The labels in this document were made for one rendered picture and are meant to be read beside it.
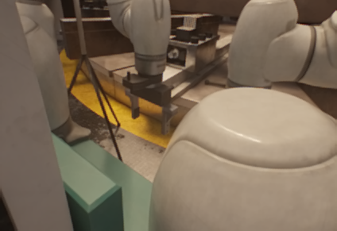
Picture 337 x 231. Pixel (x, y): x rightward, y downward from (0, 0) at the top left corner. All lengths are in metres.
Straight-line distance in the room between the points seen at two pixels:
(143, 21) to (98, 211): 0.46
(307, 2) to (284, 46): 1.59
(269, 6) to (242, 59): 0.09
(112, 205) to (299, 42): 0.38
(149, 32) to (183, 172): 0.45
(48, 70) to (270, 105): 0.41
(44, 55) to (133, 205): 0.32
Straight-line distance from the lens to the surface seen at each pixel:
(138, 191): 0.46
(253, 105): 0.19
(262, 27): 0.43
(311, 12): 2.03
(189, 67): 1.78
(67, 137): 0.58
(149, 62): 0.60
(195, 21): 1.92
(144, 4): 0.57
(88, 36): 2.54
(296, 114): 0.18
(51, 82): 0.50
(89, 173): 0.20
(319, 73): 0.47
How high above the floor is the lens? 1.07
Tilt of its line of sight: 29 degrees down
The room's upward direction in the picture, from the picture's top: 3 degrees clockwise
